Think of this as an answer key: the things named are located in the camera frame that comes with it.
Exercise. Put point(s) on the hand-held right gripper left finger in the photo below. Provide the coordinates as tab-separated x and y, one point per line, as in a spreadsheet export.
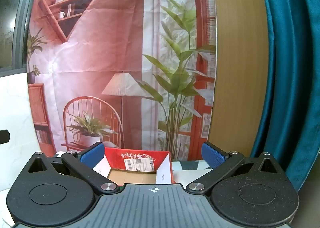
92	155

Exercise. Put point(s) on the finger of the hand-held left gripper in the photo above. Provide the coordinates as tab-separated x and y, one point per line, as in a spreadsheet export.
4	136

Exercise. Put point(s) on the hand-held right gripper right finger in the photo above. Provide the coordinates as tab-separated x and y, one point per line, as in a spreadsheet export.
213	156

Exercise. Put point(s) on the red cardboard box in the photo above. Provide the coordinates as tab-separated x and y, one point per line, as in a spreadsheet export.
112	154

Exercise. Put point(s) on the printed white tablecloth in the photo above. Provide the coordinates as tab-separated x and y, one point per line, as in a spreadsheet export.
185	174

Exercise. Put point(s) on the wooden panel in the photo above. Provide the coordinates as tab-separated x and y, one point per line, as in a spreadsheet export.
240	67

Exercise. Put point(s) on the teal curtain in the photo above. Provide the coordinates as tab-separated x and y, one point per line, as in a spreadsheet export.
295	67

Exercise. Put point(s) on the printed room-scene wall cloth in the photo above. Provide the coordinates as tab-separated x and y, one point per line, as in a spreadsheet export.
100	55

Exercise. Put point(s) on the grey window frame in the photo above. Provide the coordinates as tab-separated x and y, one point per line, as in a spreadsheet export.
23	17

